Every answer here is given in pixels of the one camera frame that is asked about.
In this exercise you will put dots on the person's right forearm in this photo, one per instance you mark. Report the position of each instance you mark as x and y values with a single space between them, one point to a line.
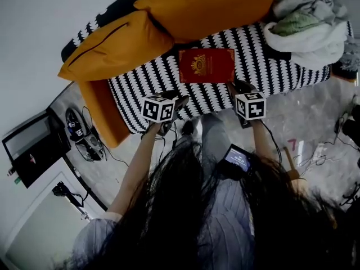
264 142

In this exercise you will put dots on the orange sofa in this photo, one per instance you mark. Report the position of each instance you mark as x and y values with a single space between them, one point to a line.
104 114

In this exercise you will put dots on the red book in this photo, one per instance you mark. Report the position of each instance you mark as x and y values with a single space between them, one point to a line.
206 66

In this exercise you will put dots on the small black camera device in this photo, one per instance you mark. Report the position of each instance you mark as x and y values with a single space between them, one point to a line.
66 191

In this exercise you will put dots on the white towel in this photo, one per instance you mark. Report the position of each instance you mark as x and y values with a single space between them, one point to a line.
315 49

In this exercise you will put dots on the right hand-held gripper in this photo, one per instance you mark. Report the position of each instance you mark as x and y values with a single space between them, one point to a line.
250 105

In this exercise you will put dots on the black monitor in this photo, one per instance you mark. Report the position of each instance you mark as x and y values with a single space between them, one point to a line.
36 150

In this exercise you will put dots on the grey knit cloth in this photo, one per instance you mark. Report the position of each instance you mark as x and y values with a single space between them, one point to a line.
350 55

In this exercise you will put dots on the person's legs in jeans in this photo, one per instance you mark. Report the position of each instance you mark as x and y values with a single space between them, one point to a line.
213 134

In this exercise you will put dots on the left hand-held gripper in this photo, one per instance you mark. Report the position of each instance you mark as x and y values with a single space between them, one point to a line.
157 108

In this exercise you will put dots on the black screen device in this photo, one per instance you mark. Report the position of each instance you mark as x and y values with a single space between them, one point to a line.
237 159

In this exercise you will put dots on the green cloth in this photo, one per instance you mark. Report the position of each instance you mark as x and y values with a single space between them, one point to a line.
295 24

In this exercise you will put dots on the black white striped blanket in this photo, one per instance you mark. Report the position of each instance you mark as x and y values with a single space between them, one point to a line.
253 55

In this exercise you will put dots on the person's light blue shirt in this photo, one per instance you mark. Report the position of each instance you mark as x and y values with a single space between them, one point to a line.
225 229

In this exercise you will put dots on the black spare gripper set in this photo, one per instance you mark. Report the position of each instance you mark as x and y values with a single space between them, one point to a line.
81 134

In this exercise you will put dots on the person's left forearm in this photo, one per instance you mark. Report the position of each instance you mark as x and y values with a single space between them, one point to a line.
135 167

